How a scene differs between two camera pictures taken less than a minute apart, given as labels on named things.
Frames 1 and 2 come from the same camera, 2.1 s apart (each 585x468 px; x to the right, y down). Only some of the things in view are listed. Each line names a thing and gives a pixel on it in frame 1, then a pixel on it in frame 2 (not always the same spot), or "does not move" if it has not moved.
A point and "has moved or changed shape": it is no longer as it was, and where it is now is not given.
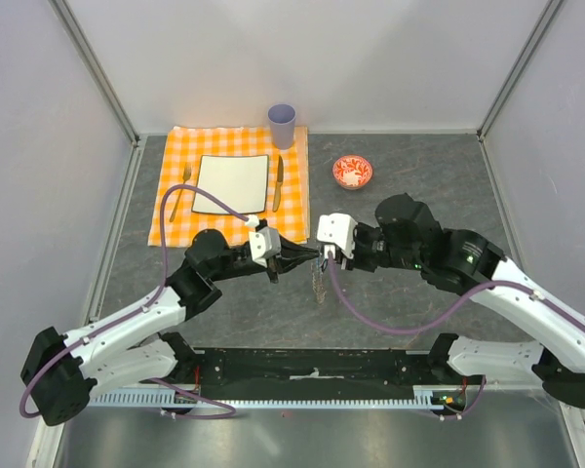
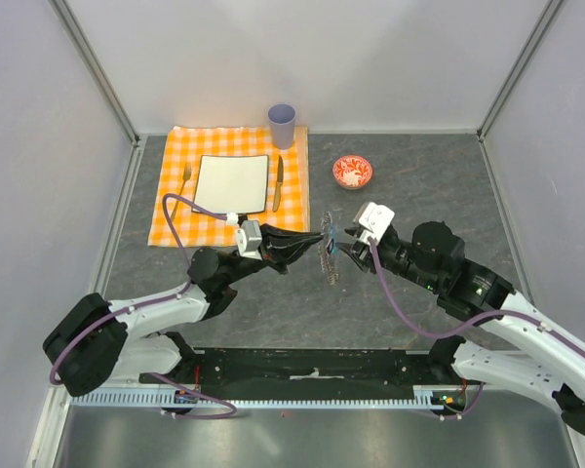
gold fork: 187,169 does not move
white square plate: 241,181 does not move
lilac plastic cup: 282,118 does not move
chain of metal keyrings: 321,292 has moved or changed shape
